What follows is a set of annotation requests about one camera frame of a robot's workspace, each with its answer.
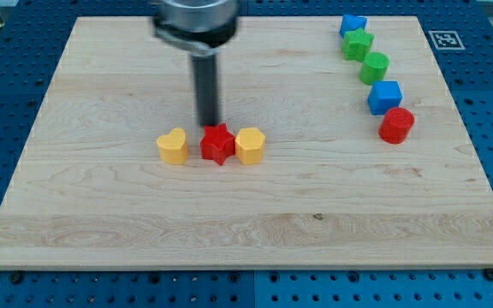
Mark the yellow heart block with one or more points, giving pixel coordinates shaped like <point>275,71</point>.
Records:
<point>173,146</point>

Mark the yellow hexagon block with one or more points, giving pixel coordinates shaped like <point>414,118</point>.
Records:
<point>250,145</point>

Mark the red star block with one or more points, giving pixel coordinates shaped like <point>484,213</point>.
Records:
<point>217,144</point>

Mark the wooden board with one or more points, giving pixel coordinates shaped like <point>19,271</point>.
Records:
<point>90,191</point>

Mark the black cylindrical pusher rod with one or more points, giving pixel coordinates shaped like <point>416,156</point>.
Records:
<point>205,82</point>

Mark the blue cube block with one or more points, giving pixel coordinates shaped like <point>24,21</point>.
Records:
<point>384,95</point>

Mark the red cylinder block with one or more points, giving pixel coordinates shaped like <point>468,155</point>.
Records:
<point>396,125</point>

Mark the green cylinder block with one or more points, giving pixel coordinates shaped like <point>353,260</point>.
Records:
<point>374,68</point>

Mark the green star block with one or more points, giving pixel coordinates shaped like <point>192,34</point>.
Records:
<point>356,44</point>

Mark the fiducial marker tag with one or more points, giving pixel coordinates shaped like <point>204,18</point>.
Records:
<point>446,40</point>

